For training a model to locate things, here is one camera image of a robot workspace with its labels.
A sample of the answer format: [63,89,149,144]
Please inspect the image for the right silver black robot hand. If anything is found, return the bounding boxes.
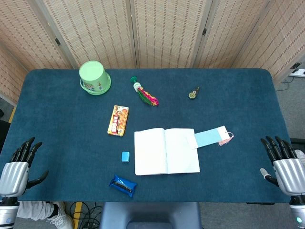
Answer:
[259,135,305,196]

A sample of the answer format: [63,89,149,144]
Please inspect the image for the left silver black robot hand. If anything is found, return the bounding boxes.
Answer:
[0,137,50,198]

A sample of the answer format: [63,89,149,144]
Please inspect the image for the light blue tasselled bookmark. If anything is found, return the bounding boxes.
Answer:
[187,125,234,150]

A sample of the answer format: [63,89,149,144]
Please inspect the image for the white notebook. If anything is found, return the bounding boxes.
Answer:
[134,128,201,176]

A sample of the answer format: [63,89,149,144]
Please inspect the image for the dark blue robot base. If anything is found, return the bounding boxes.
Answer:
[99,202,202,229]

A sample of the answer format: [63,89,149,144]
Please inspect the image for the dark blue carpeted table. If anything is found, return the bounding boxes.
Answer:
[0,68,305,203]

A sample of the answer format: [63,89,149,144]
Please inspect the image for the grey white sneaker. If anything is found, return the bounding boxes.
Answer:
[294,149,305,167]

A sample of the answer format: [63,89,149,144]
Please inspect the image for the light grey trouser leg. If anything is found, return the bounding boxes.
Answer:
[16,201,55,221]

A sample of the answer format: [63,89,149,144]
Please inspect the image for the white sneaker with black sock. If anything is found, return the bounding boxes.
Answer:
[47,201,73,229]

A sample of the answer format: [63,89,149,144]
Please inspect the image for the white power strip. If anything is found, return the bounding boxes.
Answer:
[289,68,305,78]

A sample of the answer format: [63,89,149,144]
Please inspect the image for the blue cookie packet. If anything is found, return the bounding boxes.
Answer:
[109,174,138,198]

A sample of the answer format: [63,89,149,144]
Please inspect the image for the yellow curry box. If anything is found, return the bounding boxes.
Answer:
[107,105,130,137]

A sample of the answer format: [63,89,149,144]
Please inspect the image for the light green plastic bucket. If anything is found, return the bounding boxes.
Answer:
[79,61,112,96]

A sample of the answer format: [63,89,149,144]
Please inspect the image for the green colourful feather shuttlecock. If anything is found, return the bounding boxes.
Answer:
[130,76,160,106]

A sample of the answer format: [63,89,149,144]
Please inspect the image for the woven bamboo folding screen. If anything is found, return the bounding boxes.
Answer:
[0,0,305,105]

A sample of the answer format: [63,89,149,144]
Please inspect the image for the black floor cables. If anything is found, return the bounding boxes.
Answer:
[69,202,103,229]

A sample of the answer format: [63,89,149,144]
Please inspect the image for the small round keychain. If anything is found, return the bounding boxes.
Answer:
[187,86,201,100]

